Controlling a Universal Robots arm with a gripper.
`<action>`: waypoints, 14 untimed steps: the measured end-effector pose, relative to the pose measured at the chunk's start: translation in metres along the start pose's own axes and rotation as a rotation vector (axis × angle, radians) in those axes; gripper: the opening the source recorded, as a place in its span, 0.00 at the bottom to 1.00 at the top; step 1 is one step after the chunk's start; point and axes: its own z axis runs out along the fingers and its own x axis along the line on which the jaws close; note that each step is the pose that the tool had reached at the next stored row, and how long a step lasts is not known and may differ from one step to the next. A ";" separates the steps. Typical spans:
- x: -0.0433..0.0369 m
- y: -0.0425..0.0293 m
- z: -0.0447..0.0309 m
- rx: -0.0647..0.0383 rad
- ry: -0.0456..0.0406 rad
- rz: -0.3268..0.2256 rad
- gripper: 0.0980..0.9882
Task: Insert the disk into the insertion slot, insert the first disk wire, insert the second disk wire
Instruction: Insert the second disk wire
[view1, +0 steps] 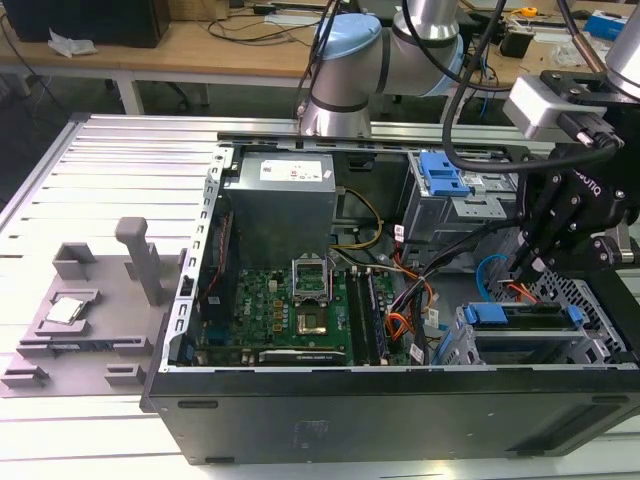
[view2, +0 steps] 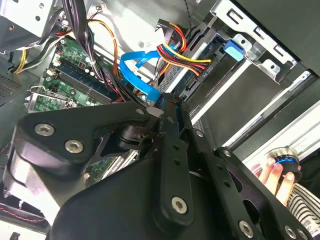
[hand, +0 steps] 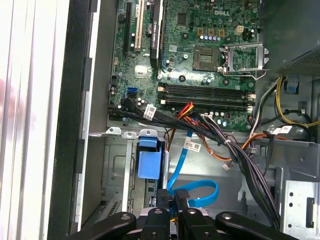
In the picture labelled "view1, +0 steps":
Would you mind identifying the brown arm cable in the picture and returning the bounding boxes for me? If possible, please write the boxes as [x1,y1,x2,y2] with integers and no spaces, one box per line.
[557,0,609,79]

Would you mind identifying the green motherboard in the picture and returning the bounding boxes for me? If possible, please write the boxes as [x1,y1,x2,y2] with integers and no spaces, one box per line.
[199,267,401,366]

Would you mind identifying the black RAM stick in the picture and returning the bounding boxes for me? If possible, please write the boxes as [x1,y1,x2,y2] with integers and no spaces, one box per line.
[366,269,390,362]

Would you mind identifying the silver CPU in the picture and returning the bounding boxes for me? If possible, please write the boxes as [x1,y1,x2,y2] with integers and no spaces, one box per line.
[45,297,84,322]

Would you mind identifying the clear plastic bag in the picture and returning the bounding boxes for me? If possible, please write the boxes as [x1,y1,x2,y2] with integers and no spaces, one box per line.
[552,34,609,69]

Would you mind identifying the wooden desk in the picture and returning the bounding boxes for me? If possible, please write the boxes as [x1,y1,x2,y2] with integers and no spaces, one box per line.
[0,0,640,109]

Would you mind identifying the grey parts rack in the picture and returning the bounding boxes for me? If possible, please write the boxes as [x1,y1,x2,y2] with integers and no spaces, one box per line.
[0,215,189,399]

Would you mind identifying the hard disk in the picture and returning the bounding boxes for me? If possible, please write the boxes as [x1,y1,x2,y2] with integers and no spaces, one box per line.
[462,301,584,334]

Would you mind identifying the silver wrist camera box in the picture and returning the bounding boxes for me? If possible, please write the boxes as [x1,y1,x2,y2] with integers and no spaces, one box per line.
[502,76,576,142]

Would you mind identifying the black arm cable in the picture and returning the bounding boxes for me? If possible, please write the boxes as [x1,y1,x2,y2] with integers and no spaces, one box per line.
[442,0,551,174]
[402,0,514,94]
[297,0,349,124]

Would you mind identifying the black open PC case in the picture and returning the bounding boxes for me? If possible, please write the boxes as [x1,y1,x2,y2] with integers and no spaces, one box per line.
[139,130,640,466]

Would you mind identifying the metal socket cover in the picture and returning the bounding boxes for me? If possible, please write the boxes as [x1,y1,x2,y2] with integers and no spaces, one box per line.
[291,255,332,304]

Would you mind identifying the grey power supply unit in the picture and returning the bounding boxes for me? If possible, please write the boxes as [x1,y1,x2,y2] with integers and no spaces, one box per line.
[222,152,337,251]

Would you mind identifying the metal optical drive cage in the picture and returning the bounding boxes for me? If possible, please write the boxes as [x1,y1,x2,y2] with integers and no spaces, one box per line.
[402,149,524,241]

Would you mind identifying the black graphics card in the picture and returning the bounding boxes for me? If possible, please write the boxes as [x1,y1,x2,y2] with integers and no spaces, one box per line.
[257,349,347,366]

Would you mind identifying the blue disk data wire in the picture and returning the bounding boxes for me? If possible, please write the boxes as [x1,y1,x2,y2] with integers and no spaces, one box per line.
[473,254,512,304]

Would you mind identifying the blue plastic drive latch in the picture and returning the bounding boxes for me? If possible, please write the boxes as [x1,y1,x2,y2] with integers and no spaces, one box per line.
[418,151,471,197]

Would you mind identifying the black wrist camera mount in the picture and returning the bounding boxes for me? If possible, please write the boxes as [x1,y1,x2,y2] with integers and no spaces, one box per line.
[538,69,640,151]

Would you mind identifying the orange red disk power wire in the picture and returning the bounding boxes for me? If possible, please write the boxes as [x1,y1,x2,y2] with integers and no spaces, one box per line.
[504,280,541,304]

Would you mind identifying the black cable bundle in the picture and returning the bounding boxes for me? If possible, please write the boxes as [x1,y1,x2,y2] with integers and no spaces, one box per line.
[387,219,524,351]

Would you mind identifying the orange wire bundle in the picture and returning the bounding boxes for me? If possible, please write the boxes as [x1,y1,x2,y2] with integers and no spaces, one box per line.
[387,277,437,354]

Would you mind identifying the yellow and black wire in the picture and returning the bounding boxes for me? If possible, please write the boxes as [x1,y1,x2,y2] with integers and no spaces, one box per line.
[332,187,384,251]

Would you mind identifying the blue cardboard box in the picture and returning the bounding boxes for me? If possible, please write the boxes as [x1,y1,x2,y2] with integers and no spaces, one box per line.
[584,10,625,39]

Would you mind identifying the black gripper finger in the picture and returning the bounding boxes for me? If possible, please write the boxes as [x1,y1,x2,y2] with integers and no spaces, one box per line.
[508,199,544,274]
[527,214,576,286]

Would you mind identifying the metal disk bay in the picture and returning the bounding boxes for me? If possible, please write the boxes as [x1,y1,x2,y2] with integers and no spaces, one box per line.
[429,269,631,369]

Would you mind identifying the large black box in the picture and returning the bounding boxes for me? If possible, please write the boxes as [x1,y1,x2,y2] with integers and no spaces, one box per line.
[2,0,171,49]

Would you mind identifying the CPU socket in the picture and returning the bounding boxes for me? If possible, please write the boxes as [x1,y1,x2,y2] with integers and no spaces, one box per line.
[294,309,332,337]

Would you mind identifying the blue hanging cable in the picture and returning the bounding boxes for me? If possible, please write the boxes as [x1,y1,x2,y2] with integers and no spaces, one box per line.
[477,49,501,119]

